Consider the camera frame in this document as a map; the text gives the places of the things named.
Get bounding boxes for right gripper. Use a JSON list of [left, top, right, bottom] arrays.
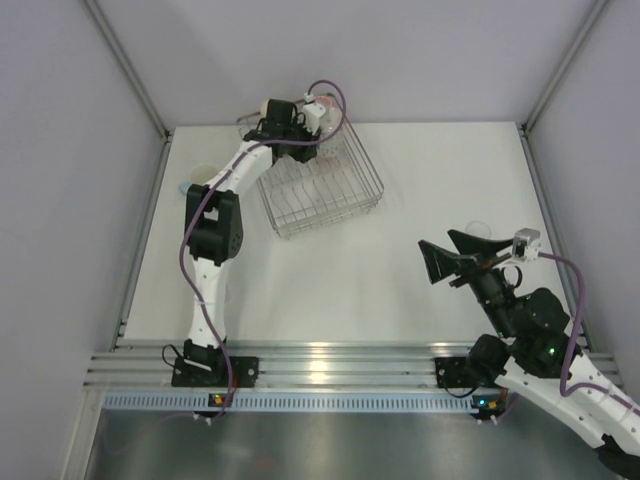
[[419, 228, 517, 338]]

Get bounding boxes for pink patterned mug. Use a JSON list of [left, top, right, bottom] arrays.
[[316, 95, 336, 109]]

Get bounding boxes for white mug orange interior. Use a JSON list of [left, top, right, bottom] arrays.
[[317, 107, 344, 158]]

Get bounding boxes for light blue mug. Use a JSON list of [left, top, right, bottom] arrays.
[[179, 164, 219, 195]]

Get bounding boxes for cream floral mug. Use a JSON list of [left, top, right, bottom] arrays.
[[259, 100, 269, 118]]

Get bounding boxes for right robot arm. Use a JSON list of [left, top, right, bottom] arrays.
[[418, 228, 639, 479]]

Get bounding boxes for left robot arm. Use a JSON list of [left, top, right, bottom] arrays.
[[171, 94, 327, 390]]

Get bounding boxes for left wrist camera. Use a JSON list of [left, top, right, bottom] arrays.
[[302, 93, 327, 135]]

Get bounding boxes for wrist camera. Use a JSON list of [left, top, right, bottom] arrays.
[[511, 228, 542, 263], [302, 93, 327, 135]]

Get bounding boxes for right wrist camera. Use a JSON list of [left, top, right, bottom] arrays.
[[511, 228, 542, 263]]

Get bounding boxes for wire dish rack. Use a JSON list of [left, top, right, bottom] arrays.
[[258, 94, 384, 238]]

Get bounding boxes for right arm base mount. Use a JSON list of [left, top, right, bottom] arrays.
[[434, 334, 514, 398]]

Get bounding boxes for aluminium frame post left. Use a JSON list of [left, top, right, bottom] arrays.
[[79, 0, 170, 143]]

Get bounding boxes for aluminium frame post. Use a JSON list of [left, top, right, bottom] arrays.
[[79, 0, 170, 143], [520, 0, 613, 138]]

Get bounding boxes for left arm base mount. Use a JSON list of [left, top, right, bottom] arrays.
[[171, 349, 259, 388]]

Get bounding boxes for aluminium frame post right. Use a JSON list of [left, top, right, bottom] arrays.
[[520, 0, 613, 138]]

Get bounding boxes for aluminium mounting rail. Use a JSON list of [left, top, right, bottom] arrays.
[[82, 339, 624, 394]]

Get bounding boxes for slotted cable duct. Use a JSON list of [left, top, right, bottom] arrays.
[[103, 392, 488, 414]]

